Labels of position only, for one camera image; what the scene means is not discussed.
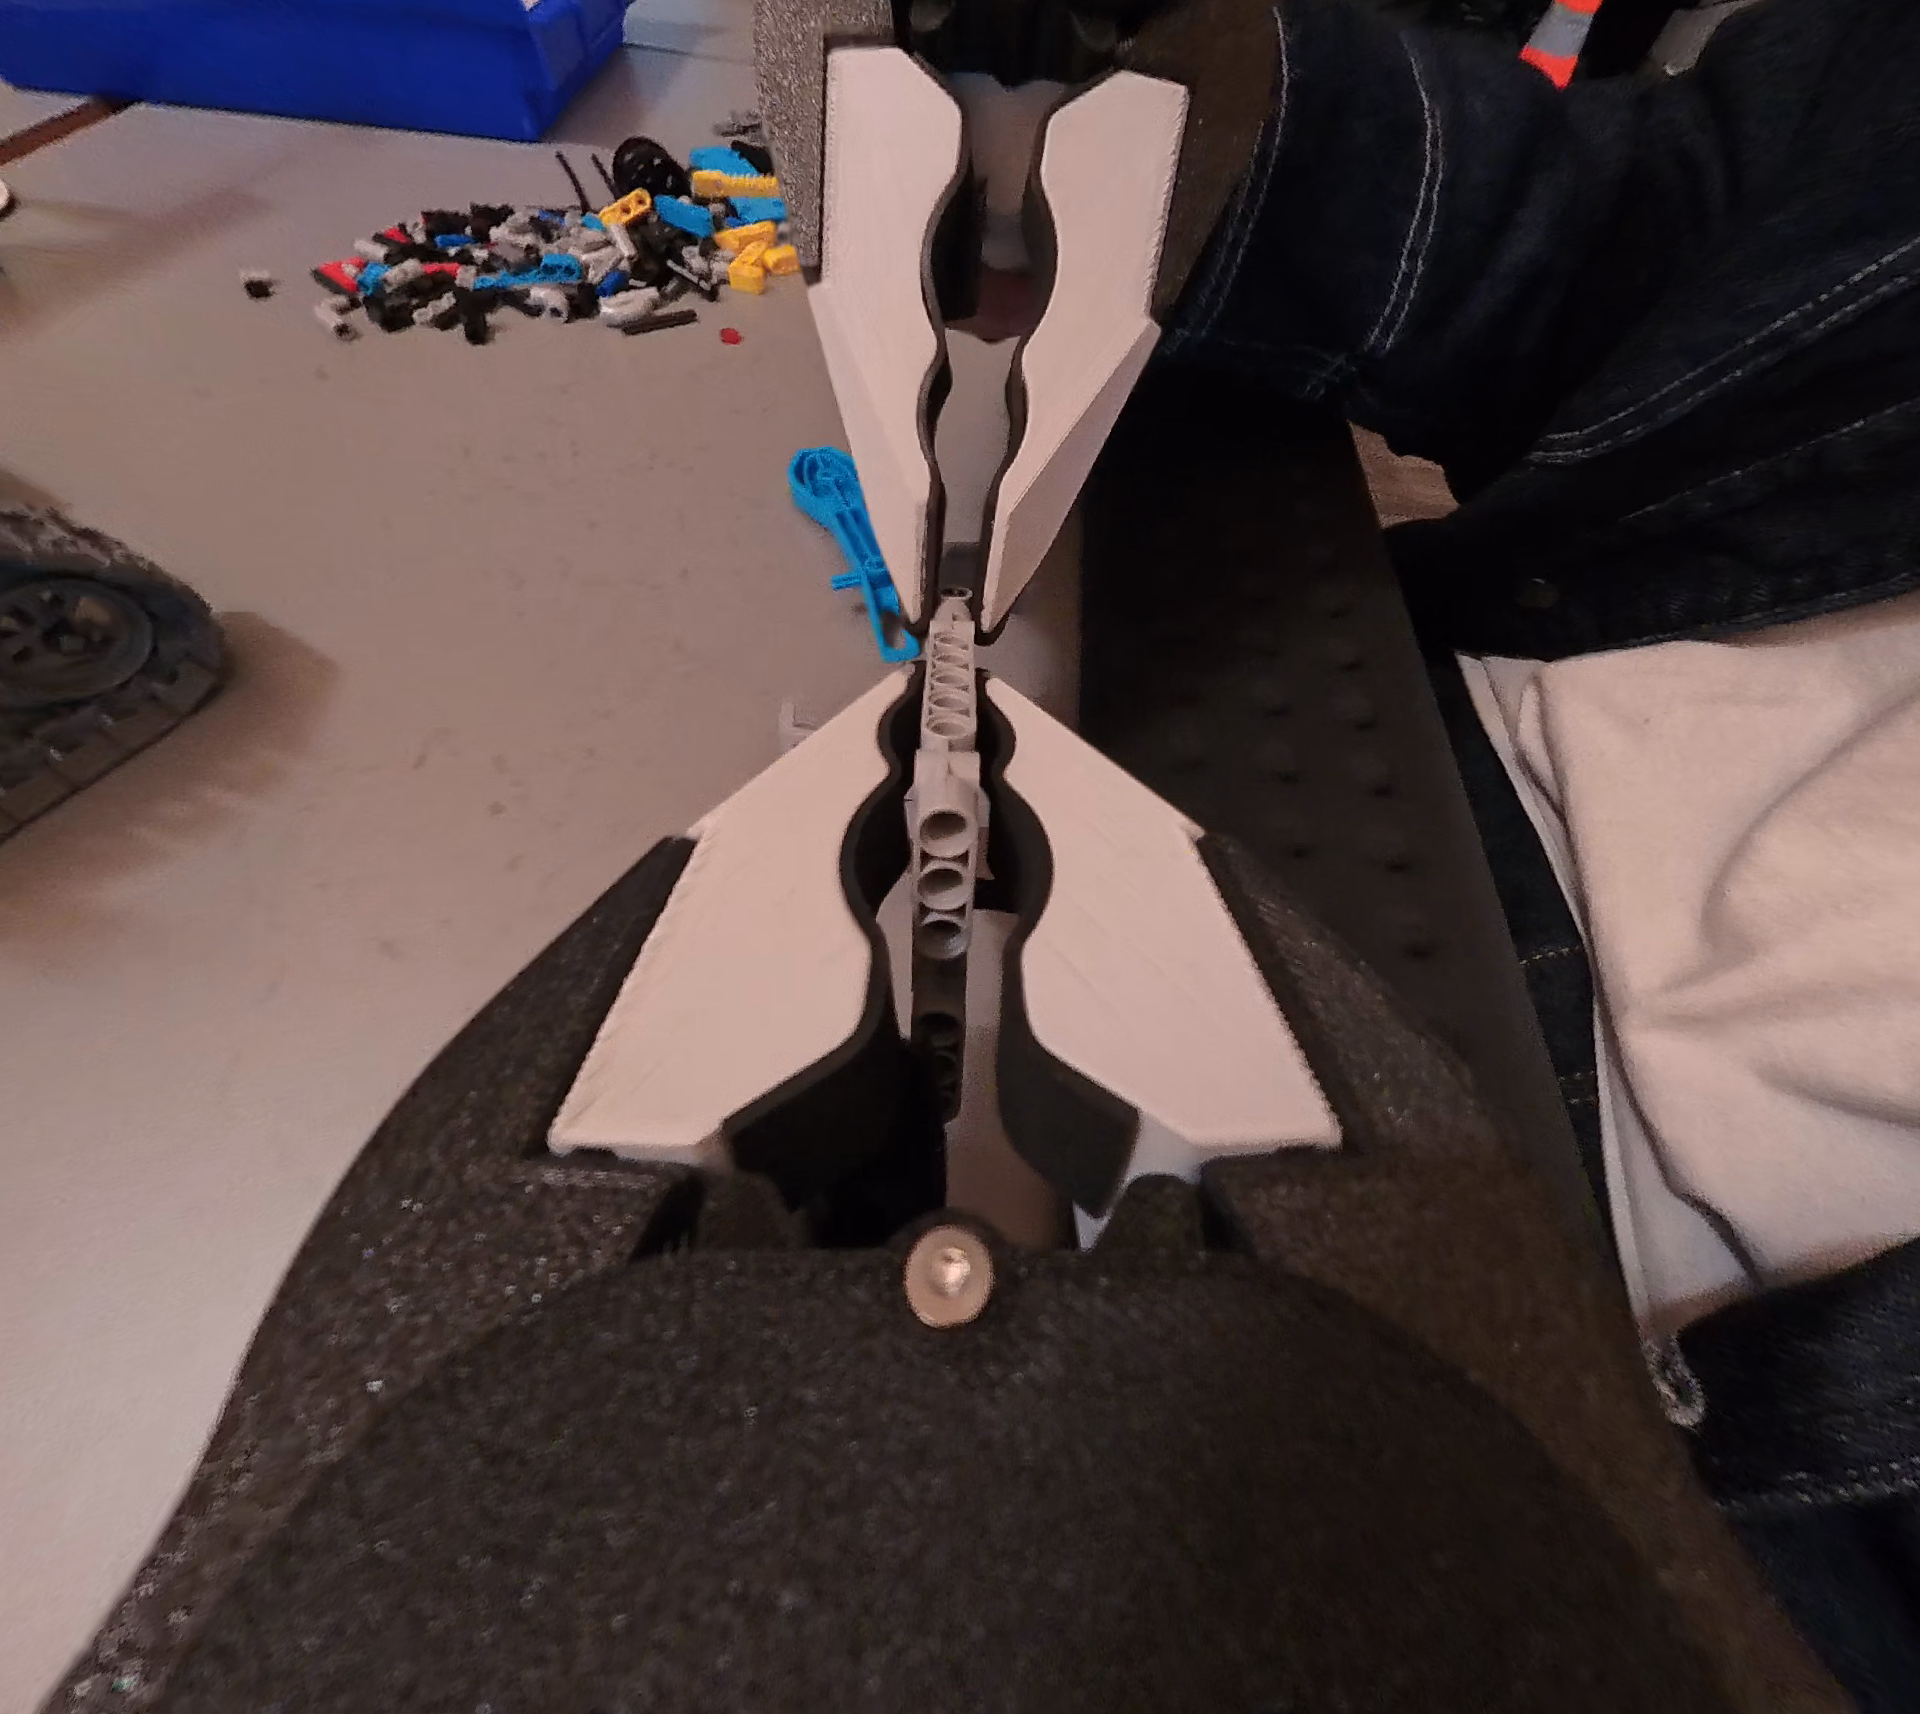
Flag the blue racket-shaped piece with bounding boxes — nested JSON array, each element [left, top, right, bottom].
[[790, 439, 920, 666]]

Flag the pile of small building pieces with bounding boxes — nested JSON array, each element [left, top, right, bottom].
[[245, 124, 805, 346]]

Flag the person's denim jacket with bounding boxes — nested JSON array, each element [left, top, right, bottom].
[[1666, 1263, 1920, 1714]]

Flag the grey desk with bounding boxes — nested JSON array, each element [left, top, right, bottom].
[[0, 0, 1412, 1714]]

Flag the person's white shirt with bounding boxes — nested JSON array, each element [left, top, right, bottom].
[[1456, 590, 1920, 1355]]

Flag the person's right forearm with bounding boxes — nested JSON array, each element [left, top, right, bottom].
[[1156, 0, 1920, 666]]

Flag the black perforated mat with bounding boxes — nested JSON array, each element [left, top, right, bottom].
[[1079, 379, 1591, 1235]]

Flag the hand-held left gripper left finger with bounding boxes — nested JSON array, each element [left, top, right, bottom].
[[549, 679, 918, 1161]]

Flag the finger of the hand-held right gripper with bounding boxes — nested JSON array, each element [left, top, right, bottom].
[[976, 80, 1196, 630], [815, 44, 978, 666]]

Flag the blue tracked toy robot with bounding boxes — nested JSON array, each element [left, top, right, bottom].
[[0, 469, 235, 845]]

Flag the grey holed beam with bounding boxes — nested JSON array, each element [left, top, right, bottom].
[[909, 590, 998, 1026]]

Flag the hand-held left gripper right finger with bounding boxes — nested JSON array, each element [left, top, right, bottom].
[[976, 679, 1346, 1152]]

